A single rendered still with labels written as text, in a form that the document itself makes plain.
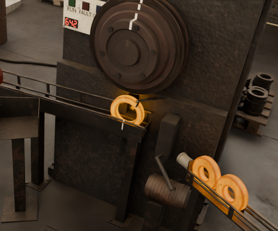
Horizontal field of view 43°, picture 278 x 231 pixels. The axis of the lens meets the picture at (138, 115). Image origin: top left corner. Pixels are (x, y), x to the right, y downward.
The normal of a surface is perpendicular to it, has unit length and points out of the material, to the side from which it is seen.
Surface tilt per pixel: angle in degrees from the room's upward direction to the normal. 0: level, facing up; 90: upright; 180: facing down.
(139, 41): 90
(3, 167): 0
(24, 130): 5
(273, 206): 0
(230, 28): 90
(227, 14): 90
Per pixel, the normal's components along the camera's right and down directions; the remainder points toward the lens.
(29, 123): 0.06, -0.84
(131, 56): -0.39, 0.43
